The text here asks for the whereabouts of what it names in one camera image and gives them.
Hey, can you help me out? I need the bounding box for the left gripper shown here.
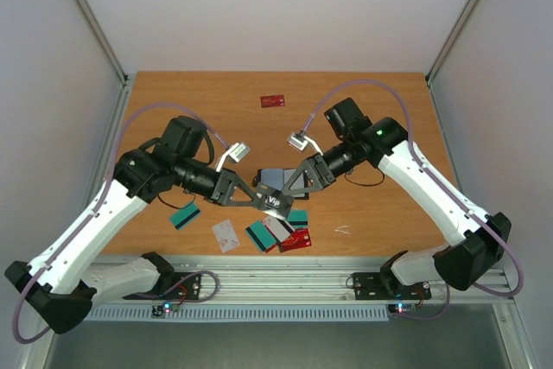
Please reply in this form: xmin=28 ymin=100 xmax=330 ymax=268
xmin=175 ymin=157 xmax=260 ymax=207

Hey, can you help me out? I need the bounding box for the black leather card holder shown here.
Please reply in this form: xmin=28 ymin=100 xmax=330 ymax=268
xmin=251 ymin=169 xmax=310 ymax=190

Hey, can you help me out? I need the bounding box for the black VIP card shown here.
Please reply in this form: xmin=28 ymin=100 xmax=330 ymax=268
xmin=256 ymin=183 xmax=295 ymax=219

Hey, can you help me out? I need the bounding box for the white floral VIP card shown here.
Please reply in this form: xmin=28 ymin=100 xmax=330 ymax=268
xmin=212 ymin=220 xmax=240 ymax=253

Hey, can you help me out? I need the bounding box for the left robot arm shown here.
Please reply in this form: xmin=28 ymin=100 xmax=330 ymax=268
xmin=4 ymin=116 xmax=261 ymax=344

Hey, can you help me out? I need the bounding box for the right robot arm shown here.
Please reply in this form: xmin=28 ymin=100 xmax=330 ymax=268
xmin=282 ymin=98 xmax=512 ymax=297

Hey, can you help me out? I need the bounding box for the large teal card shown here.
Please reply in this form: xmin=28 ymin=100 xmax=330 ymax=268
xmin=287 ymin=209 xmax=308 ymax=230

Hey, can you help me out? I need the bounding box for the teal card with black stripe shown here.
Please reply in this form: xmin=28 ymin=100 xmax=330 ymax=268
xmin=245 ymin=220 xmax=277 ymax=251

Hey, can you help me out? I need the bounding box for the teal card far left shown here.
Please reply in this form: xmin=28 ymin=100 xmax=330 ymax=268
xmin=169 ymin=202 xmax=200 ymax=230

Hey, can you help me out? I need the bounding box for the white card with black stripe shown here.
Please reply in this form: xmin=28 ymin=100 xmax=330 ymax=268
xmin=262 ymin=216 xmax=295 ymax=242

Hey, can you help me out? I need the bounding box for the red card in pile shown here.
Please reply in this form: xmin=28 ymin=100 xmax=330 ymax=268
xmin=279 ymin=228 xmax=312 ymax=252

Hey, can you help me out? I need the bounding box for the dark red card under pile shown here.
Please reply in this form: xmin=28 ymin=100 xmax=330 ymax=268
xmin=263 ymin=242 xmax=278 ymax=252

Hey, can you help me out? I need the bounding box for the lone red card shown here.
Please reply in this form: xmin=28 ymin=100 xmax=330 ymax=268
xmin=260 ymin=94 xmax=285 ymax=108

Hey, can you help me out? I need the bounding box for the left controller board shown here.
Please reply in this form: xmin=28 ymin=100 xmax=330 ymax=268
xmin=150 ymin=302 xmax=180 ymax=319

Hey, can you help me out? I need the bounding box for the controller board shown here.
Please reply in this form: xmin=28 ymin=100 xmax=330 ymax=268
xmin=388 ymin=302 xmax=419 ymax=315
xmin=150 ymin=302 xmax=180 ymax=319

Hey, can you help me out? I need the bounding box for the right controller board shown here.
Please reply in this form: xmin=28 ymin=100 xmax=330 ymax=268
xmin=388 ymin=302 xmax=419 ymax=315

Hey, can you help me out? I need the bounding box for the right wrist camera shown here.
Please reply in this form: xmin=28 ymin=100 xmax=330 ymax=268
xmin=287 ymin=130 xmax=323 ymax=155

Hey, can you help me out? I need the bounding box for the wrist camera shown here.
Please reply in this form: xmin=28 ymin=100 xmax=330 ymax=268
xmin=287 ymin=130 xmax=323 ymax=155
xmin=215 ymin=142 xmax=251 ymax=172

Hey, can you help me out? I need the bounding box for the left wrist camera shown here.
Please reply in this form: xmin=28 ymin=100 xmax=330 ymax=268
xmin=215 ymin=142 xmax=251 ymax=172

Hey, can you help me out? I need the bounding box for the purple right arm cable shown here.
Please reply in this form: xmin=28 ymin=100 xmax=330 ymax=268
xmin=304 ymin=79 xmax=526 ymax=299

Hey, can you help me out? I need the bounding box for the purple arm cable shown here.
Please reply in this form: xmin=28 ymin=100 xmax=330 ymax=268
xmin=10 ymin=102 xmax=237 ymax=344
xmin=304 ymin=79 xmax=526 ymax=299

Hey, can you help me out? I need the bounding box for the aluminium front rail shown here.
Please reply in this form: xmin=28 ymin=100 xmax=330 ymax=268
xmin=89 ymin=254 xmax=514 ymax=306

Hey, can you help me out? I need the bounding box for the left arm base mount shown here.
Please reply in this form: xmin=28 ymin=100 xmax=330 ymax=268
xmin=124 ymin=251 xmax=202 ymax=301

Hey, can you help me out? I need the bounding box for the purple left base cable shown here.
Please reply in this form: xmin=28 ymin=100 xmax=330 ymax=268
xmin=163 ymin=270 xmax=221 ymax=303

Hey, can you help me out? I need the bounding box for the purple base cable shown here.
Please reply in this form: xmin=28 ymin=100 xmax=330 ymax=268
xmin=397 ymin=284 xmax=453 ymax=321
xmin=163 ymin=270 xmax=221 ymax=303

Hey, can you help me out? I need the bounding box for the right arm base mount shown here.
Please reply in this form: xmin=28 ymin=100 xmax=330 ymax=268
xmin=346 ymin=251 xmax=432 ymax=302

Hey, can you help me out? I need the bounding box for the white slotted cable duct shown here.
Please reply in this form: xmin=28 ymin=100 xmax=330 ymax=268
xmin=87 ymin=304 xmax=389 ymax=323

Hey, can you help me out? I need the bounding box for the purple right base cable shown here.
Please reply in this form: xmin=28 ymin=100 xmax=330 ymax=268
xmin=397 ymin=284 xmax=453 ymax=321

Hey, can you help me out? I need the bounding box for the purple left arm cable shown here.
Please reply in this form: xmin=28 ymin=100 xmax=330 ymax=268
xmin=10 ymin=102 xmax=237 ymax=344

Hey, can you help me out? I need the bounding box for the left rear aluminium post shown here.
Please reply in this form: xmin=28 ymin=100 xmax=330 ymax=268
xmin=74 ymin=0 xmax=128 ymax=86

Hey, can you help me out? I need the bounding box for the aluminium post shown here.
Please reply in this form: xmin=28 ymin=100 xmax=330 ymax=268
xmin=74 ymin=0 xmax=128 ymax=86
xmin=425 ymin=0 xmax=481 ymax=86

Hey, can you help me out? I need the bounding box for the right rear aluminium post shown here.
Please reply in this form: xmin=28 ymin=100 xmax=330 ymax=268
xmin=425 ymin=0 xmax=481 ymax=86

